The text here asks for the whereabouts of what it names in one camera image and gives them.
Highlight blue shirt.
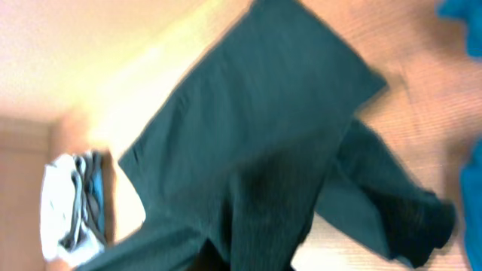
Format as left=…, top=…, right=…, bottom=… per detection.
left=436, top=0, right=482, bottom=271

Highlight folded light blue cloth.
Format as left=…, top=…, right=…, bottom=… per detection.
left=92, top=152, right=105, bottom=234

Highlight folded grey shorts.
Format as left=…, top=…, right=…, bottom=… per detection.
left=39, top=151, right=107, bottom=267

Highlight black shorts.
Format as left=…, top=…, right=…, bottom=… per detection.
left=84, top=1, right=456, bottom=271

